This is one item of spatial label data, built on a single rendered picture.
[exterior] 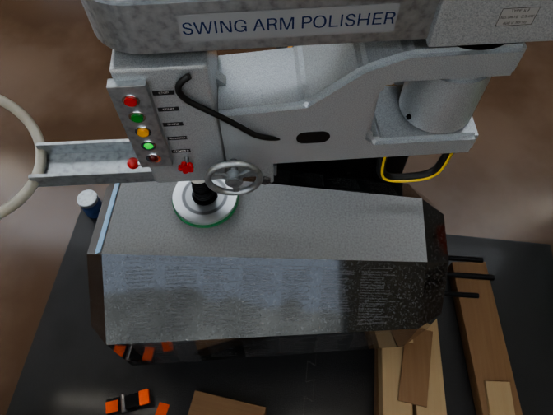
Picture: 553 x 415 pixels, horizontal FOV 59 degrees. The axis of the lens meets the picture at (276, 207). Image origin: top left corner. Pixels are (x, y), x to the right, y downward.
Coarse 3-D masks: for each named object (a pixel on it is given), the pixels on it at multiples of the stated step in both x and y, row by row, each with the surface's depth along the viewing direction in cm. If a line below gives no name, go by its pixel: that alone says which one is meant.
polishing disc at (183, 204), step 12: (216, 180) 162; (180, 192) 160; (192, 192) 160; (180, 204) 158; (192, 204) 158; (216, 204) 157; (228, 204) 157; (180, 216) 156; (192, 216) 155; (204, 216) 155; (216, 216) 155
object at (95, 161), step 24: (48, 144) 140; (72, 144) 140; (96, 144) 141; (120, 144) 142; (48, 168) 141; (72, 168) 141; (96, 168) 141; (120, 168) 141; (144, 168) 141; (240, 168) 137
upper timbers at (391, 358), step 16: (384, 352) 197; (400, 352) 197; (432, 352) 197; (384, 368) 194; (400, 368) 194; (432, 368) 194; (384, 384) 191; (432, 384) 191; (384, 400) 188; (432, 400) 188
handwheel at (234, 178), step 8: (232, 160) 118; (216, 168) 119; (224, 168) 119; (232, 168) 125; (248, 168) 119; (256, 168) 120; (208, 176) 121; (216, 176) 122; (224, 176) 122; (232, 176) 122; (240, 176) 123; (256, 176) 123; (208, 184) 124; (232, 184) 124; (240, 184) 124; (256, 184) 126; (216, 192) 128; (224, 192) 128; (232, 192) 129; (240, 192) 129; (248, 192) 129
